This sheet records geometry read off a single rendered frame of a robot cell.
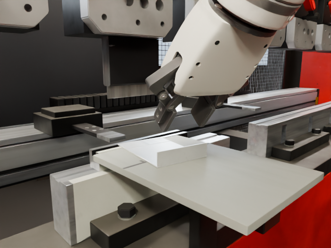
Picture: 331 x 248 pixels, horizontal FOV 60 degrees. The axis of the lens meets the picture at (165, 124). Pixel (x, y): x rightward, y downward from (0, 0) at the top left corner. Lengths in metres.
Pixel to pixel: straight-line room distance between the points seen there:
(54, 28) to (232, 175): 0.75
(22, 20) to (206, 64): 0.21
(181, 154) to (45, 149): 0.38
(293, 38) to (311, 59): 1.75
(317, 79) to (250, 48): 2.28
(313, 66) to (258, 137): 1.81
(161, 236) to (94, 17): 0.33
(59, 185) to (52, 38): 0.60
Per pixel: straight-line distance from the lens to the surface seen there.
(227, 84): 0.34
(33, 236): 0.51
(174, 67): 0.31
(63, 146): 0.71
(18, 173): 0.69
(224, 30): 0.28
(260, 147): 0.84
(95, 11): 0.41
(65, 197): 0.44
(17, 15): 0.37
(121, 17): 0.43
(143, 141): 0.50
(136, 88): 0.49
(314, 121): 1.13
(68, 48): 0.99
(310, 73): 2.61
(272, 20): 0.28
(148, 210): 0.48
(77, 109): 0.66
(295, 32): 0.87
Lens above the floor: 1.14
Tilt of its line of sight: 12 degrees down
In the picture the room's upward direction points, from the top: straight up
